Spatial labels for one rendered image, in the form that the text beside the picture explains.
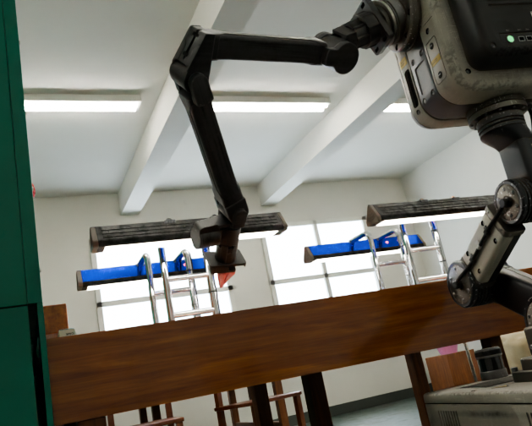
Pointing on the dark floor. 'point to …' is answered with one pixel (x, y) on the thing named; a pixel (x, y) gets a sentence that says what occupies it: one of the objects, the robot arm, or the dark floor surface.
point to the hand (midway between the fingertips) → (221, 284)
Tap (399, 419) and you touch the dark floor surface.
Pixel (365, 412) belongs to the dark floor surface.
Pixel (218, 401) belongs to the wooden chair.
